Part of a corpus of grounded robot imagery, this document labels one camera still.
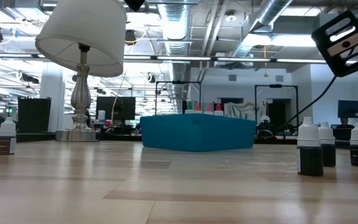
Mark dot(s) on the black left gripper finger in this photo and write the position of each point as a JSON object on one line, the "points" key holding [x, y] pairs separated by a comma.
{"points": [[134, 3]]}

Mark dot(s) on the small dark dropper bottle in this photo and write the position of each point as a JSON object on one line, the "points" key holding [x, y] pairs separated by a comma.
{"points": [[311, 161], [328, 155]]}

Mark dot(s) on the large green food colouring bottle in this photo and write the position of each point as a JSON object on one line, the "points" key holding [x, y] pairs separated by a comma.
{"points": [[190, 107]]}

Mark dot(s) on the large red food colouring bottle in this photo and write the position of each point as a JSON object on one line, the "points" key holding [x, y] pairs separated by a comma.
{"points": [[218, 109]]}

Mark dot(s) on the large orange food colouring bottle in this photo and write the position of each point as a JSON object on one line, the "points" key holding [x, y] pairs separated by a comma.
{"points": [[197, 109]]}

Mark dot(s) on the large pink food colouring bottle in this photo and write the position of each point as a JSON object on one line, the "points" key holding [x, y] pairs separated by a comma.
{"points": [[208, 109]]}

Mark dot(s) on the small brown-label dropper bottle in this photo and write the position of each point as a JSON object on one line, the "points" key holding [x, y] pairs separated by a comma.
{"points": [[5, 146]]}

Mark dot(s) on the table lamp white shade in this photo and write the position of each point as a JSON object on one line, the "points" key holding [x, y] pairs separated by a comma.
{"points": [[79, 40]]}

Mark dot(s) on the black computer monitor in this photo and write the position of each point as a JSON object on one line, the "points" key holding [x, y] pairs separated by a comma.
{"points": [[349, 109], [115, 107]]}

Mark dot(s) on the person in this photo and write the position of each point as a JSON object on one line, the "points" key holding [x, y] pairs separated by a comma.
{"points": [[344, 122]]}

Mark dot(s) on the white patterned sheet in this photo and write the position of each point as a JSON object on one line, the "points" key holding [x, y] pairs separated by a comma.
{"points": [[244, 112]]}

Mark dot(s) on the blue plastic bin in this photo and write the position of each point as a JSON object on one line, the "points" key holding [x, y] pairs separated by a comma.
{"points": [[197, 133]]}

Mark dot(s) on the black panel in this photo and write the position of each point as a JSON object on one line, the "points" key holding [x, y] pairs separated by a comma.
{"points": [[34, 115]]}

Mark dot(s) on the black frame stand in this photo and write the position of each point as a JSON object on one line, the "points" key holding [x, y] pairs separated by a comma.
{"points": [[179, 82], [275, 86]]}

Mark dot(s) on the black aluminium table frame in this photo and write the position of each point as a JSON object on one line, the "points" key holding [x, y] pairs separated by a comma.
{"points": [[36, 137]]}

